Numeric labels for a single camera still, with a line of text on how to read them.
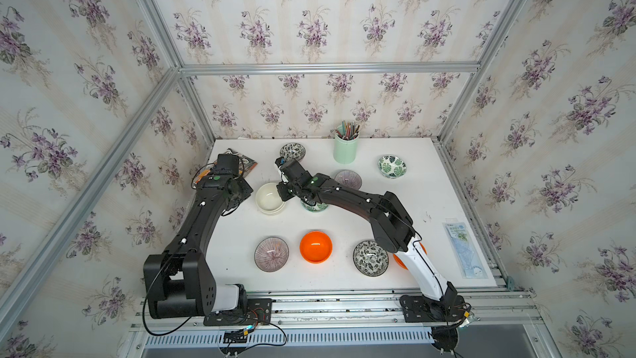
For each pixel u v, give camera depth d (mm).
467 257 840
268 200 939
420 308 732
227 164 646
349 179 1019
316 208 954
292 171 732
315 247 837
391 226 562
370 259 827
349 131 1043
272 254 837
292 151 1121
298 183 731
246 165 1099
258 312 722
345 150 1059
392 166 1075
